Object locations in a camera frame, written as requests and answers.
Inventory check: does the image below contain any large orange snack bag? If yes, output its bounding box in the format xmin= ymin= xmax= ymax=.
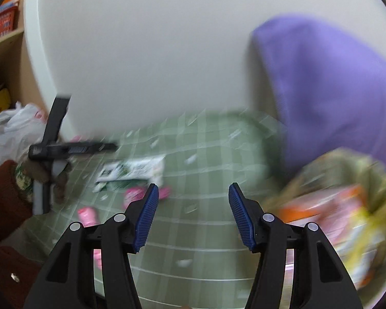
xmin=278 ymin=185 xmax=366 ymax=231

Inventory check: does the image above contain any yellow translucent trash bag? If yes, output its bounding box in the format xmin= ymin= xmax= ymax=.
xmin=261 ymin=149 xmax=386 ymax=308

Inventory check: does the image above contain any dark red sleeve forearm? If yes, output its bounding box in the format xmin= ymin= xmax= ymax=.
xmin=0 ymin=160 xmax=40 ymax=308

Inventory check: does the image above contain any gloved left hand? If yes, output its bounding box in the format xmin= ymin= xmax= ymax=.
xmin=14 ymin=160 xmax=72 ymax=203

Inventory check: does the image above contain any white plastic bag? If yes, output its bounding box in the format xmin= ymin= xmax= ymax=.
xmin=0 ymin=102 xmax=47 ymax=166

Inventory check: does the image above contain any pink caterpillar toy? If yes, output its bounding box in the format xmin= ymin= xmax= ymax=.
xmin=76 ymin=206 xmax=103 ymax=271

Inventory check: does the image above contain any pink round jelly lid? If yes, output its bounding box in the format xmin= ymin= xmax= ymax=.
xmin=123 ymin=186 xmax=171 ymax=209

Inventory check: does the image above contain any green white milk carton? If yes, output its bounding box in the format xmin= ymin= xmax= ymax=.
xmin=93 ymin=155 xmax=165 ymax=193

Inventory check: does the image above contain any green checkered bed sheet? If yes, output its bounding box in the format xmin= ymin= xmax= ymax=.
xmin=6 ymin=109 xmax=297 ymax=309

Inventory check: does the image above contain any wooden shelf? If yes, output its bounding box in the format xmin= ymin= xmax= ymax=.
xmin=0 ymin=0 xmax=48 ymax=113

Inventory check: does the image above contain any red plastic basket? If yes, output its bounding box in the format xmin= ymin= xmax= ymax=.
xmin=0 ymin=6 xmax=18 ymax=38

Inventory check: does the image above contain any purple cloth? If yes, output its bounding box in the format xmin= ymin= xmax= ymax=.
xmin=252 ymin=15 xmax=386 ymax=172

